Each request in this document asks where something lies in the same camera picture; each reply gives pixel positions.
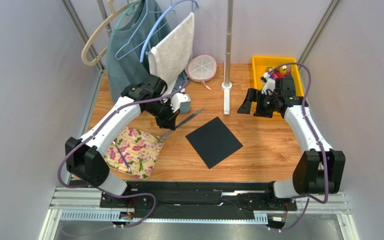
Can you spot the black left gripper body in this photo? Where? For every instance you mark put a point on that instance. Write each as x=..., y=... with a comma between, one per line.
x=163, y=113

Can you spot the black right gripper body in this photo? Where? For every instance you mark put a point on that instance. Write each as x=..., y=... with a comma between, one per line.
x=260, y=105

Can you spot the iridescent purple spoon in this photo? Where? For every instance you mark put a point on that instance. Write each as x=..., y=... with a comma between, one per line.
x=121, y=156

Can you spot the black paper napkin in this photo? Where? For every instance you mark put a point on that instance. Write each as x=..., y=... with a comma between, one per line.
x=213, y=142

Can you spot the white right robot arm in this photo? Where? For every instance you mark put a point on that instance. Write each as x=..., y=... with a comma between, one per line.
x=320, y=168

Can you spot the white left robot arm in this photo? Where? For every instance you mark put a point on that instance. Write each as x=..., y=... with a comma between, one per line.
x=84, y=157

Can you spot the pink rolled napkin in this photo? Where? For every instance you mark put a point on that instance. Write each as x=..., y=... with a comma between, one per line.
x=275, y=75

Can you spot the red rolled napkin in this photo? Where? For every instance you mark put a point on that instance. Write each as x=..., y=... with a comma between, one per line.
x=281, y=76

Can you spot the metal rack pole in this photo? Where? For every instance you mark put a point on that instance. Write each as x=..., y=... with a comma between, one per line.
x=227, y=84

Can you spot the yellow plastic bin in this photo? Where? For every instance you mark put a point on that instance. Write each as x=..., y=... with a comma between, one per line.
x=277, y=66

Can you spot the gold spoon in bin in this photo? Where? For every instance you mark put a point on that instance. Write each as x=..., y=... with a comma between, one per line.
x=283, y=69

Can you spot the floral placemat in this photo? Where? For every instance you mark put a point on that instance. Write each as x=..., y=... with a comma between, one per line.
x=140, y=149

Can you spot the white hanging towel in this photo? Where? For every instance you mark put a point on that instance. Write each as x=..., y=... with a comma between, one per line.
x=170, y=57

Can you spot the pink white mesh basket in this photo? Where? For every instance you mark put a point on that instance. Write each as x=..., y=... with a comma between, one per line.
x=202, y=69

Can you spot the teal hanging shirt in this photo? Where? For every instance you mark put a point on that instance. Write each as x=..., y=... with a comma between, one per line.
x=127, y=51

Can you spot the teal clothes hanger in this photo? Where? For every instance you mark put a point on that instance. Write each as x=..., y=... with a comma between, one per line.
x=130, y=18

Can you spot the beige clothes hanger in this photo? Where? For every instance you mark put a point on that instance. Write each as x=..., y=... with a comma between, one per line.
x=109, y=11

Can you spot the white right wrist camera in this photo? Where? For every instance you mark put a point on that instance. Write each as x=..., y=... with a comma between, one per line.
x=269, y=84

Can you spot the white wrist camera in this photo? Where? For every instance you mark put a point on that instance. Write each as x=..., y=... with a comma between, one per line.
x=269, y=84
x=181, y=102

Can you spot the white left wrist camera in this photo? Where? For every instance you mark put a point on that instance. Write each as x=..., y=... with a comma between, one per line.
x=181, y=102

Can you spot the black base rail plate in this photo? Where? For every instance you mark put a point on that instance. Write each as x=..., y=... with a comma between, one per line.
x=192, y=200

